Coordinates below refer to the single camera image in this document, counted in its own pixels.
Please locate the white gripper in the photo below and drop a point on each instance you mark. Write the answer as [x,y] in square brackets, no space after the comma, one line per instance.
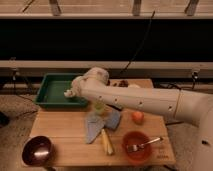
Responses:
[78,85]

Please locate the white brush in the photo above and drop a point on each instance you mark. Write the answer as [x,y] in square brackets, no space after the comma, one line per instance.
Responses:
[69,94]

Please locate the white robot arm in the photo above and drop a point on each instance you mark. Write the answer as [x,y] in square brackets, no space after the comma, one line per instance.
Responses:
[188,106]

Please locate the green plastic tray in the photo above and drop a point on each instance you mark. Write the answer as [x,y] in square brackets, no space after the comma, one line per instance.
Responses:
[51,92]

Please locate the dark brown item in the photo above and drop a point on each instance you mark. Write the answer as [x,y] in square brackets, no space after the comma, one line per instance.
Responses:
[122,83]

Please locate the blue cloth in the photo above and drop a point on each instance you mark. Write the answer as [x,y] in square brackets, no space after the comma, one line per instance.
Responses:
[94,123]

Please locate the orange fruit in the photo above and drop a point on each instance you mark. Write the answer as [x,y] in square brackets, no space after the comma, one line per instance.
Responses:
[137,117]

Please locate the metal fork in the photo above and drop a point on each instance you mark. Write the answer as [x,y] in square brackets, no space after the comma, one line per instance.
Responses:
[142,144]

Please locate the orange plastic bowl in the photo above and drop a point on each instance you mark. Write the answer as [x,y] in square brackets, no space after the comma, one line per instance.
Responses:
[143,155]

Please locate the dark purple bowl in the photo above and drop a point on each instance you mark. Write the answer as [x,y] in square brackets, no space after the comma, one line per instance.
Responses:
[37,151]

